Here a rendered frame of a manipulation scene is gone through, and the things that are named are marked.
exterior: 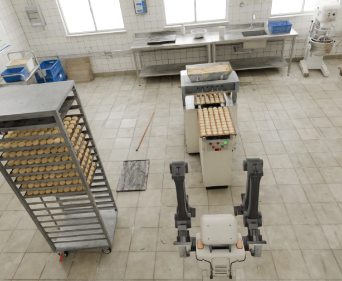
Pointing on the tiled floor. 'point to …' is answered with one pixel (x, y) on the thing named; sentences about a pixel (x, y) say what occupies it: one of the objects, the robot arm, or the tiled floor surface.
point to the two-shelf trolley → (20, 73)
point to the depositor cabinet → (192, 124)
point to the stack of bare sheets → (133, 175)
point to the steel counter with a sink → (242, 35)
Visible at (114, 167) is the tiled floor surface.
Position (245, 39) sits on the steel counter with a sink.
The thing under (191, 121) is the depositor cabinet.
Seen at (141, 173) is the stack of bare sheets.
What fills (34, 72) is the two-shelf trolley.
